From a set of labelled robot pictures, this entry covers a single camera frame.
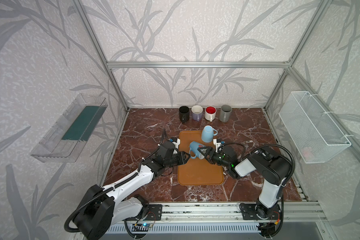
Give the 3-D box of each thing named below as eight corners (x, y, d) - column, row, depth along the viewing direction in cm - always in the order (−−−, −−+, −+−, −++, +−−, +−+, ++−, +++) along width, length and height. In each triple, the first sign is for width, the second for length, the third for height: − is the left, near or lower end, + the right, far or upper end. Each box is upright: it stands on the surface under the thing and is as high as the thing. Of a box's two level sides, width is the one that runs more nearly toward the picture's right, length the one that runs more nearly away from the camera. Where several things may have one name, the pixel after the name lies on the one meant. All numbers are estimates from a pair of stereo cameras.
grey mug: (220, 123, 110) (222, 115, 103) (218, 112, 118) (220, 104, 111) (231, 123, 110) (233, 115, 103) (228, 112, 118) (231, 104, 111)
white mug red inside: (205, 121, 111) (205, 116, 107) (204, 111, 119) (204, 105, 114) (216, 121, 111) (217, 116, 107) (214, 111, 119) (215, 105, 114)
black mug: (179, 123, 112) (178, 116, 105) (179, 113, 118) (179, 105, 112) (189, 123, 112) (189, 116, 105) (189, 113, 118) (189, 105, 112)
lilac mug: (191, 122, 112) (191, 116, 106) (191, 111, 119) (191, 105, 113) (202, 122, 112) (203, 116, 106) (202, 111, 119) (202, 105, 113)
